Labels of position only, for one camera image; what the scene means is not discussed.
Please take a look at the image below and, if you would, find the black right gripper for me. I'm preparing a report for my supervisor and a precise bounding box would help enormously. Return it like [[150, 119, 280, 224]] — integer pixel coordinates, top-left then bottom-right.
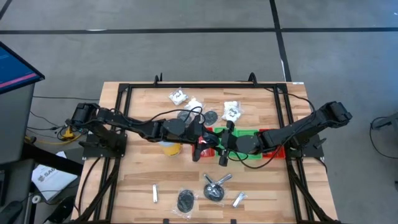
[[217, 121, 240, 166]]

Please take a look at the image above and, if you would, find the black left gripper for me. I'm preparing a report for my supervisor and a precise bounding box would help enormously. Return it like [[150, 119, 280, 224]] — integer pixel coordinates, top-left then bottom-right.
[[185, 115, 220, 162]]

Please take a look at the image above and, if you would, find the clear bag of cotton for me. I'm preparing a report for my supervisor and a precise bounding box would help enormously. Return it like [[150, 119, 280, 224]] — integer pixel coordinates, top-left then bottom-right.
[[221, 100, 244, 123], [169, 88, 190, 106], [183, 97, 206, 115]]

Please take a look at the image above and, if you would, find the red plastic basket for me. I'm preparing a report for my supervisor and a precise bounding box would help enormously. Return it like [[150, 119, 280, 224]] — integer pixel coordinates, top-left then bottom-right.
[[192, 126, 218, 158], [259, 128, 286, 160]]

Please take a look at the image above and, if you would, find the green plastic basket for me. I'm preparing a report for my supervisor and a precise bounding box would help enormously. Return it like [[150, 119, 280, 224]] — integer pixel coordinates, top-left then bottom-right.
[[238, 128, 264, 161], [214, 126, 240, 161]]

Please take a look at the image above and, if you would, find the yellow disinfecting wipes canister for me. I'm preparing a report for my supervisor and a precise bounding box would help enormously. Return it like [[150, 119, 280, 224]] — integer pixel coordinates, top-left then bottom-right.
[[158, 140, 183, 157]]

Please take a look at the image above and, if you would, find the white printed paper sheet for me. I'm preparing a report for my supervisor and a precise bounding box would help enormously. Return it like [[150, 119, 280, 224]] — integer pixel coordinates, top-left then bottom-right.
[[30, 164, 78, 202]]

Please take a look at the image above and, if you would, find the monitor with blue screen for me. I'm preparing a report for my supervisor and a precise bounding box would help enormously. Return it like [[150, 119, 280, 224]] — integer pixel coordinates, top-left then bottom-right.
[[0, 42, 45, 94]]

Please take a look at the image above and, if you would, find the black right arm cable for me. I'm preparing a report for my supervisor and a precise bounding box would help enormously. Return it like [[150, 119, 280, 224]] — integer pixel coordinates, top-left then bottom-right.
[[228, 88, 315, 170]]

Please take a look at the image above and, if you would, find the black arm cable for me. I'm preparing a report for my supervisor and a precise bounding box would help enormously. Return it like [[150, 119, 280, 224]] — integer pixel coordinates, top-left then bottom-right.
[[228, 88, 315, 170], [110, 106, 206, 125]]

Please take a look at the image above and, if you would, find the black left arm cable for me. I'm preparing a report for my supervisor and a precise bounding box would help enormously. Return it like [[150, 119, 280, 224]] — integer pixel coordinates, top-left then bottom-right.
[[110, 106, 206, 125]]

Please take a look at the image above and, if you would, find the yellow floor cable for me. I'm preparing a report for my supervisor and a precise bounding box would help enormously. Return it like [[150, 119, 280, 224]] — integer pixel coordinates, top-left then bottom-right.
[[24, 126, 83, 146]]

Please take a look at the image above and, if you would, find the black floor cable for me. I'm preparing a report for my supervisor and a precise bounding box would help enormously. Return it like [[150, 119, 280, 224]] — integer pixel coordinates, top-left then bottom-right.
[[369, 116, 398, 160]]

